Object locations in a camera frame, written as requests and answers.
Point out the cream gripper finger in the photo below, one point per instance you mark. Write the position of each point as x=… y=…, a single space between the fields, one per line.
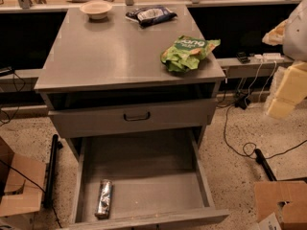
x=288 y=88
x=276 y=35

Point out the silver blue redbull can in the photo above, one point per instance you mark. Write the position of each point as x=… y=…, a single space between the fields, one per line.
x=104 y=199

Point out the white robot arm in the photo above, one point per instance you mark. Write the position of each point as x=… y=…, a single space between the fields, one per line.
x=295 y=37

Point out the open grey middle drawer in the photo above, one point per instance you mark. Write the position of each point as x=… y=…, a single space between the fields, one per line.
x=158 y=183

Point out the grey metal drawer cabinet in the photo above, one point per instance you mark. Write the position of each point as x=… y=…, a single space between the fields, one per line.
x=115 y=62

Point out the grey upper drawer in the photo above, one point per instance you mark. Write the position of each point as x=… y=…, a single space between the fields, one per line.
x=85 y=122

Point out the white power strip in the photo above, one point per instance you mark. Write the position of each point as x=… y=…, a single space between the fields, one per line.
x=269 y=56

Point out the small black device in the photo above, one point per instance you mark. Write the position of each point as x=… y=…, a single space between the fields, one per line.
x=242 y=57

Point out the black bar right floor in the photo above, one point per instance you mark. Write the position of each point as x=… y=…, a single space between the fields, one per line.
x=261 y=160

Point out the black bar floor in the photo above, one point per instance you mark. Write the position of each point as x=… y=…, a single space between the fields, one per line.
x=55 y=146
x=261 y=160

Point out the green chip bag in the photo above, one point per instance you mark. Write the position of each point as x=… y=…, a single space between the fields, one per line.
x=186 y=53

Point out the right cardboard box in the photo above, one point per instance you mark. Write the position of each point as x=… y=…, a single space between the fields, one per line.
x=286 y=199

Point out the cardboard box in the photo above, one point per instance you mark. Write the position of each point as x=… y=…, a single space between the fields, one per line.
x=22 y=179
x=286 y=199

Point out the dark blue snack bag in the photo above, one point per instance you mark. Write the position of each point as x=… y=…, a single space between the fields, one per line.
x=149 y=16

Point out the beige bowl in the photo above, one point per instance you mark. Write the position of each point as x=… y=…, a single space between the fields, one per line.
x=96 y=9

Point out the black bar left floor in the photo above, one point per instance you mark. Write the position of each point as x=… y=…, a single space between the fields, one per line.
x=55 y=146

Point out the left cardboard box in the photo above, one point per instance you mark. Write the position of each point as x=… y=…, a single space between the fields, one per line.
x=22 y=179

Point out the black drawer handle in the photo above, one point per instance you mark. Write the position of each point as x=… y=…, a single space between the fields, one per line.
x=136 y=118

